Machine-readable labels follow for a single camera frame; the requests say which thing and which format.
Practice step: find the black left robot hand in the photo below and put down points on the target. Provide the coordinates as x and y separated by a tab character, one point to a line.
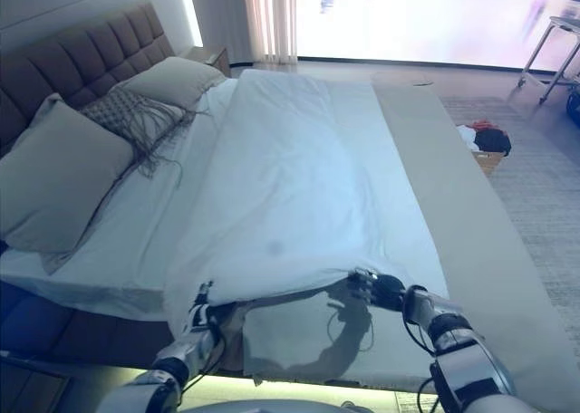
201	309

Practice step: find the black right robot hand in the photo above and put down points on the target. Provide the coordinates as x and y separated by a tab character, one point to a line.
385	291

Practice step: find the white duvet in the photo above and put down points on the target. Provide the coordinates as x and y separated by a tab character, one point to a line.
294	182

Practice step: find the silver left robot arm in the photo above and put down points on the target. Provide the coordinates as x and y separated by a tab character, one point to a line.
181	354

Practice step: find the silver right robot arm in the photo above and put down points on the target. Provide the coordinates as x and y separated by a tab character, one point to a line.
462	354

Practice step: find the white fitted bed sheet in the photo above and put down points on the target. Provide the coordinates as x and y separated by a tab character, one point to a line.
136	259

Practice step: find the beige bed runner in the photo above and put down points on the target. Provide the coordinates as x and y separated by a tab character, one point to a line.
476	232

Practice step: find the wooden laundry basket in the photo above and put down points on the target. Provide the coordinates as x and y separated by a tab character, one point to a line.
489	161

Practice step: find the white garment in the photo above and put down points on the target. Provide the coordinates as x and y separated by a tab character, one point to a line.
466	137

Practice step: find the grey striped rug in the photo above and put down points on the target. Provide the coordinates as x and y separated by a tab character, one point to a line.
544	214

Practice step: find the black garment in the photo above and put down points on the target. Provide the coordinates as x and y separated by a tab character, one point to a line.
494	141

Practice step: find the wooden nightstand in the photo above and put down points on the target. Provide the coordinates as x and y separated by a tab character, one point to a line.
31	386
219	60

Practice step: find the red garment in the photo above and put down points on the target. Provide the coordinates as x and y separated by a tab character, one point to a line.
482	125

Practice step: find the large beige pillow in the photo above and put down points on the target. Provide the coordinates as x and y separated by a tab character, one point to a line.
59	177

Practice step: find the grey fringed woven cushion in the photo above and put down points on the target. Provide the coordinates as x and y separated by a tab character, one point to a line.
122	112

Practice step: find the large bright window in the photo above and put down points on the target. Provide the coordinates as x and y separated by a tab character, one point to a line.
430	19

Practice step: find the brown tufted headboard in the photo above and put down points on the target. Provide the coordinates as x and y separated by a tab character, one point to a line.
90	55

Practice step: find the beige sheer curtain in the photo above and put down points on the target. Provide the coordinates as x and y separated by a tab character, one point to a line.
272	19

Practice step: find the grey metal cart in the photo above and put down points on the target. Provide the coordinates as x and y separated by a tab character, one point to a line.
562	21

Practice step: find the lit wall light strip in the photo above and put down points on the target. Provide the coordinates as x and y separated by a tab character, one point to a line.
188	10

